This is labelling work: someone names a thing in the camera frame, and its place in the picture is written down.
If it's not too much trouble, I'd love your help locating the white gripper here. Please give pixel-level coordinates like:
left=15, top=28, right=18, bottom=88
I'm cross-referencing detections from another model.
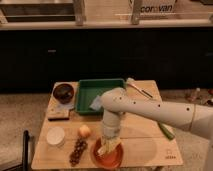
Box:
left=102, top=113, right=121, bottom=139

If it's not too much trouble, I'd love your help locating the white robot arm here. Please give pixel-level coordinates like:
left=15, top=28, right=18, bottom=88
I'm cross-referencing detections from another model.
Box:
left=101, top=87, right=213, bottom=171

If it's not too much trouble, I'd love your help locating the red bowl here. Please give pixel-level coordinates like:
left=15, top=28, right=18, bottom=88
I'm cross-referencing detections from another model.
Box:
left=90, top=138, right=124, bottom=170

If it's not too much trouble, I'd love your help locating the dark brown bowl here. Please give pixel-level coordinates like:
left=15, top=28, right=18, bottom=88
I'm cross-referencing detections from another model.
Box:
left=53, top=83, right=74, bottom=104

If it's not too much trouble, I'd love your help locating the grey sponge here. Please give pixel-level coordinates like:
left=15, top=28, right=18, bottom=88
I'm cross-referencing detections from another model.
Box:
left=89, top=95, right=102, bottom=111

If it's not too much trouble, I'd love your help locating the yellow orange fruit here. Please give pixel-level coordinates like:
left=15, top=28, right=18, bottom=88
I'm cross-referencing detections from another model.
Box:
left=78, top=125, right=91, bottom=138

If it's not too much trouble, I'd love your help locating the bunch of dark grapes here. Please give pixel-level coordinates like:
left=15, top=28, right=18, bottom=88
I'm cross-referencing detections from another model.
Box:
left=70, top=138, right=88, bottom=167

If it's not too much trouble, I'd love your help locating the green plastic tray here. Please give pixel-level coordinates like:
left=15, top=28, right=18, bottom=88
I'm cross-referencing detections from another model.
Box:
left=75, top=78, right=126, bottom=116

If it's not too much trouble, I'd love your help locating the grey cloth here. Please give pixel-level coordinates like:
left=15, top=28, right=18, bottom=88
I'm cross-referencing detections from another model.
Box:
left=56, top=102, right=75, bottom=110

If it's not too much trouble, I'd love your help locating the wooden block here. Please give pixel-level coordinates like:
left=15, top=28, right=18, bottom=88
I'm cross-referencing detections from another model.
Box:
left=47, top=110, right=69, bottom=121

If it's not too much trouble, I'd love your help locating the white cup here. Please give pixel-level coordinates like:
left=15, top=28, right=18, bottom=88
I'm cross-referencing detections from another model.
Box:
left=46, top=127, right=65, bottom=147

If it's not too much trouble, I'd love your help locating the green cucumber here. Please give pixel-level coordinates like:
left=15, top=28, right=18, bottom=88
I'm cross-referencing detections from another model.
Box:
left=158, top=123, right=175, bottom=140

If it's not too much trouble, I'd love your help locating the cardboard box with lettering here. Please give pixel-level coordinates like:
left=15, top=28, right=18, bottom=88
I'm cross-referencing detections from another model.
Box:
left=140, top=0, right=176, bottom=16

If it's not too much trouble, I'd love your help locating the wooden shelf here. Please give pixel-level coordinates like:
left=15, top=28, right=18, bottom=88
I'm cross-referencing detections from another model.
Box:
left=0, top=0, right=213, bottom=30

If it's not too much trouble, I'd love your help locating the brush with wooden handle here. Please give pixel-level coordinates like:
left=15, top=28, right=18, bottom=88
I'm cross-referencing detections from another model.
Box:
left=126, top=78, right=153, bottom=99

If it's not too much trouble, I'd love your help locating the black chair frame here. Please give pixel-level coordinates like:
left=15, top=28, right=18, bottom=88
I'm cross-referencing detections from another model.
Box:
left=0, top=130, right=33, bottom=171

